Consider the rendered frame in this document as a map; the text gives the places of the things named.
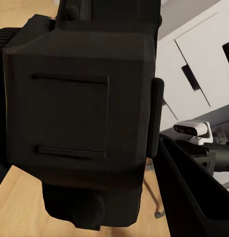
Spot digital camera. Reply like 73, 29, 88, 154
0, 0, 164, 231

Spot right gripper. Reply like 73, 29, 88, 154
176, 139, 229, 176

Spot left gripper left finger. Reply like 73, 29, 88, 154
0, 134, 12, 184

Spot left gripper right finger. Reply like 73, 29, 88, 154
152, 134, 229, 237

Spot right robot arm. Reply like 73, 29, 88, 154
173, 120, 229, 176

